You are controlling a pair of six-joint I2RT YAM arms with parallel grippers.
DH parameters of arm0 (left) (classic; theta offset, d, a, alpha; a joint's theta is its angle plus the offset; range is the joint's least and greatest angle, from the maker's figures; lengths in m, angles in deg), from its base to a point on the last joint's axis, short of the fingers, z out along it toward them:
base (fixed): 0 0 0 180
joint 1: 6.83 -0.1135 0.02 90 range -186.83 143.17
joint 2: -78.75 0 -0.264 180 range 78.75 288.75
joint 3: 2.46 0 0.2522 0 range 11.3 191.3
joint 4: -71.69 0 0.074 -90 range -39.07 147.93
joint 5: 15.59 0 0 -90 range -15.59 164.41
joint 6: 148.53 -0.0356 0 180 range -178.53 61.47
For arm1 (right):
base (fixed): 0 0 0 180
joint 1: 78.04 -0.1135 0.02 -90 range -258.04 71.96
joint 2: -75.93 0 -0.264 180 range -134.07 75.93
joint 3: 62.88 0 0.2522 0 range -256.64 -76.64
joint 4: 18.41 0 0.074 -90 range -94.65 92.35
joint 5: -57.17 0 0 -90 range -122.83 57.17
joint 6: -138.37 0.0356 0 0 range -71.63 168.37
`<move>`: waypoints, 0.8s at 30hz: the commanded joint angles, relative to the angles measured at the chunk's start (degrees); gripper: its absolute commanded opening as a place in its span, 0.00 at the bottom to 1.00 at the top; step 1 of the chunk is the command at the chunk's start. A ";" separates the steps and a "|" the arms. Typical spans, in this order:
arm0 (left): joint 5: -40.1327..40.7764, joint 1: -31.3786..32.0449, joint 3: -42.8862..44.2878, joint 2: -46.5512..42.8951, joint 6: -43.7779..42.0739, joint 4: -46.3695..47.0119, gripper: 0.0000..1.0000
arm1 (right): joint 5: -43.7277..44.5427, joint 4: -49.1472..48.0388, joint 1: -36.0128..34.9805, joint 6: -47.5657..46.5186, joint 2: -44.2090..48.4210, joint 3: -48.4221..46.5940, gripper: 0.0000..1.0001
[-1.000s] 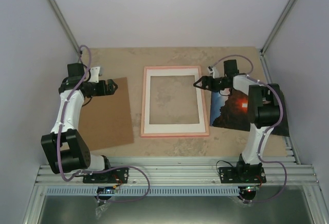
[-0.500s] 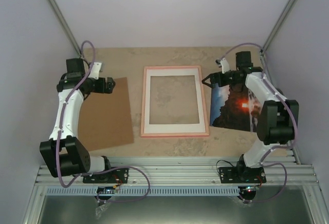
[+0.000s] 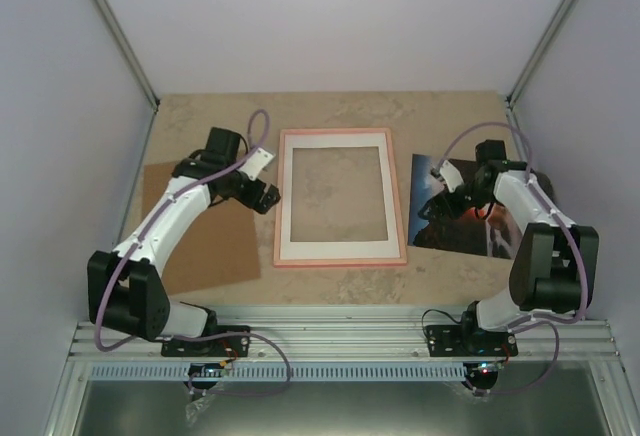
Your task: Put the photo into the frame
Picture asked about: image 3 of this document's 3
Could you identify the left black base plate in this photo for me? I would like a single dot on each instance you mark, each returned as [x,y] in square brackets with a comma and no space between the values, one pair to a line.
[227,348]

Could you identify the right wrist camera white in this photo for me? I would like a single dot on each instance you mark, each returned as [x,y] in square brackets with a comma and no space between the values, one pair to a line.
[448,175]

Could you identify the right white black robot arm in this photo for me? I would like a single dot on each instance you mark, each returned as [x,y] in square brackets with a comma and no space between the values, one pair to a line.
[553,270]

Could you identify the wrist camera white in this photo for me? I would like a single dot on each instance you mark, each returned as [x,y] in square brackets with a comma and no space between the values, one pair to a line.
[448,175]
[256,163]

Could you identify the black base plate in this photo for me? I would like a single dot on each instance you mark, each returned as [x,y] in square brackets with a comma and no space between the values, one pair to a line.
[227,348]
[464,337]

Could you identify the grey slotted cable duct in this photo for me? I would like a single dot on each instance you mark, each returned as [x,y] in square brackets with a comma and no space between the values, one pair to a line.
[277,372]

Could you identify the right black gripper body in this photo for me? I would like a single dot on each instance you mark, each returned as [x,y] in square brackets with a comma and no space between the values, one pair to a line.
[480,197]

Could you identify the aluminium rail base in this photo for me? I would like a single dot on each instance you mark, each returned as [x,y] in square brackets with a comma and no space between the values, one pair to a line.
[567,380]

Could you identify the brown cardboard backing board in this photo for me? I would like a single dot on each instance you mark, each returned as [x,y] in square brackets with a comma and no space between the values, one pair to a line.
[219,248]

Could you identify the pink wooden picture frame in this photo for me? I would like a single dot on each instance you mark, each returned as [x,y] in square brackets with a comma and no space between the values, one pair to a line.
[395,196]

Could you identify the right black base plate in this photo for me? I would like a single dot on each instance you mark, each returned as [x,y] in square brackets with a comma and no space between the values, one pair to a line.
[464,337]

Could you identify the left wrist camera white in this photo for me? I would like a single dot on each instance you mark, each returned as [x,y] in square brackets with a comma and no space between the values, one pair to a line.
[256,163]

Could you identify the sunset landscape photo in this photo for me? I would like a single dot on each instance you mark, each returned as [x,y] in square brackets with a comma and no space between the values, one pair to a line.
[489,231]

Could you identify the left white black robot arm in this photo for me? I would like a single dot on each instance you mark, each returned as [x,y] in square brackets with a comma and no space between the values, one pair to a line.
[125,288]

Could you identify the white mat board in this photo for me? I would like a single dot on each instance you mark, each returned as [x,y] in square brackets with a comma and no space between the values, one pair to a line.
[287,196]

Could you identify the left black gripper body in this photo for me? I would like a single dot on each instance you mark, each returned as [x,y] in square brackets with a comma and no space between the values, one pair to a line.
[250,198]

